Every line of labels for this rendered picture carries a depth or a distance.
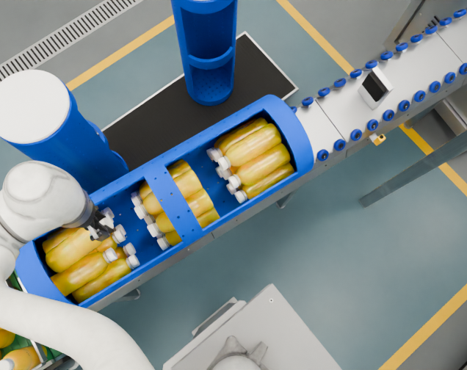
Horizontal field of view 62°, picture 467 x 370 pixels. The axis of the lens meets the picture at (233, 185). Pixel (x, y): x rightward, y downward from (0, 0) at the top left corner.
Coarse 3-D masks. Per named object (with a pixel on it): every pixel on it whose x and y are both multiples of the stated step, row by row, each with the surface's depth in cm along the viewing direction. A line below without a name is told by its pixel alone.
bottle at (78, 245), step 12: (72, 240) 105; (84, 240) 104; (96, 240) 104; (48, 252) 108; (60, 252) 105; (72, 252) 105; (84, 252) 105; (48, 264) 106; (60, 264) 106; (72, 264) 108
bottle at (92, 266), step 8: (88, 256) 111; (96, 256) 111; (104, 256) 112; (80, 264) 110; (88, 264) 109; (96, 264) 110; (104, 264) 111; (64, 272) 109; (72, 272) 109; (80, 272) 109; (88, 272) 109; (96, 272) 110; (56, 280) 108; (64, 280) 108; (72, 280) 108; (80, 280) 109; (88, 280) 111; (64, 288) 108; (72, 288) 109
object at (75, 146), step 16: (64, 128) 135; (80, 128) 145; (96, 128) 176; (16, 144) 132; (32, 144) 132; (48, 144) 135; (64, 144) 141; (80, 144) 150; (96, 144) 163; (48, 160) 147; (64, 160) 150; (80, 160) 158; (96, 160) 169; (112, 160) 186; (80, 176) 170; (96, 176) 179; (112, 176) 193
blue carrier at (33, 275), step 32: (224, 128) 114; (288, 128) 113; (160, 160) 113; (192, 160) 132; (96, 192) 112; (128, 192) 128; (160, 192) 106; (224, 192) 135; (128, 224) 131; (192, 224) 110; (32, 256) 102; (128, 256) 128; (160, 256) 112; (32, 288) 100
